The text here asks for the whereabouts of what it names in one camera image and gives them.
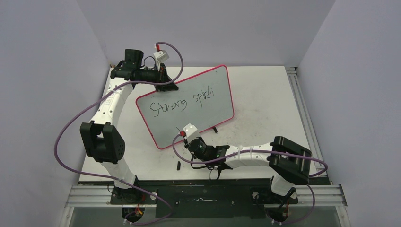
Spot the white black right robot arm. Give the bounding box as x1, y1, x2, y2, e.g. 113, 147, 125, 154
184, 136, 312, 202

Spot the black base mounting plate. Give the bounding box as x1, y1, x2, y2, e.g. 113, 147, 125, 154
110, 178, 298, 219

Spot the aluminium front rail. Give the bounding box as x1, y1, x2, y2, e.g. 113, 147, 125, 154
66, 185, 347, 207

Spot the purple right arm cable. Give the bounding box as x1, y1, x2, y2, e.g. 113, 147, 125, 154
171, 133, 329, 225

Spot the pink framed whiteboard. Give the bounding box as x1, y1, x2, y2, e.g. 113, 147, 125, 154
136, 65, 235, 149

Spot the aluminium rail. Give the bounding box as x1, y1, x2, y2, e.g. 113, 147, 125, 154
66, 185, 347, 207
285, 67, 323, 161

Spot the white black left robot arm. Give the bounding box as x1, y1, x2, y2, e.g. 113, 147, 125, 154
80, 49, 178, 204

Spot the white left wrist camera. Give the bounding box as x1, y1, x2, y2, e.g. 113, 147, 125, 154
153, 50, 169, 64

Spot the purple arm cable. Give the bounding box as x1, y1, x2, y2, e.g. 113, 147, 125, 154
53, 41, 184, 226
171, 133, 329, 225

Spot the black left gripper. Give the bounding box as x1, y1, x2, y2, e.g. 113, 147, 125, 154
138, 64, 179, 93

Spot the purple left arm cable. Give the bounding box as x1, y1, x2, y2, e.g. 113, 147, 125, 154
53, 41, 184, 226

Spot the aluminium rail right side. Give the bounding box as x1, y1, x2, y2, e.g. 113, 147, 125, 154
285, 67, 323, 161

